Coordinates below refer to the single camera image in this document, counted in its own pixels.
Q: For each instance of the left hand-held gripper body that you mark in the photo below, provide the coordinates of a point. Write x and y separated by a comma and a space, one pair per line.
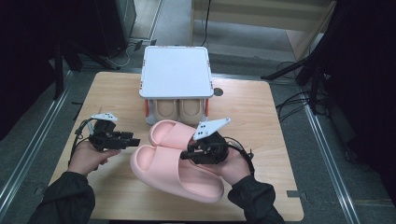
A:
104, 138

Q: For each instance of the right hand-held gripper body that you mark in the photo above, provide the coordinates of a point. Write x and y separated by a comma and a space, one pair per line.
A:
213, 149

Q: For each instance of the pink slipper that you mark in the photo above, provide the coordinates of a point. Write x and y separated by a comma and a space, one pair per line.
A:
169, 134
174, 177

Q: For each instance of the beige slipper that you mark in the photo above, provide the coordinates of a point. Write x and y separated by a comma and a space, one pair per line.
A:
191, 109
166, 109

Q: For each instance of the person's left hand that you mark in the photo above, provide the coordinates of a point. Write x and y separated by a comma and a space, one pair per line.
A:
85, 158

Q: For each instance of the person's right hand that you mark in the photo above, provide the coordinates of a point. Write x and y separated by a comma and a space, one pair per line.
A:
233, 169

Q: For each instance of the black round table grommet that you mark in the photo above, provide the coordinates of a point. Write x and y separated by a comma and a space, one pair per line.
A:
218, 91

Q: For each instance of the black tripod stand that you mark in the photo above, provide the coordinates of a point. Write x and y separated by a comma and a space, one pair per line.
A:
59, 77

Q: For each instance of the black power adapter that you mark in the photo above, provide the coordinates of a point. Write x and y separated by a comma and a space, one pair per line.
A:
139, 45

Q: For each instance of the grey floor tape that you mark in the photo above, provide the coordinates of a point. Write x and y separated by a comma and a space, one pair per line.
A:
293, 193

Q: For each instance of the black cabinet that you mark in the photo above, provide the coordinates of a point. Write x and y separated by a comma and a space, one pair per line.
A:
115, 25

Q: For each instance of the black metal stand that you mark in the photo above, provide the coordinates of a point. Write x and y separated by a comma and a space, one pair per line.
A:
313, 84

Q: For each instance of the black curtain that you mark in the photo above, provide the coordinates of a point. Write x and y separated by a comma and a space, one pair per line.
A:
28, 46
367, 77

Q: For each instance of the light wooden cabinet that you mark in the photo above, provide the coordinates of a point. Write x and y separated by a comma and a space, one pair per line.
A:
264, 14

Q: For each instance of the metal floor rail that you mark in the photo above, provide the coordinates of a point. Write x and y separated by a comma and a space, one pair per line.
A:
34, 137
330, 161

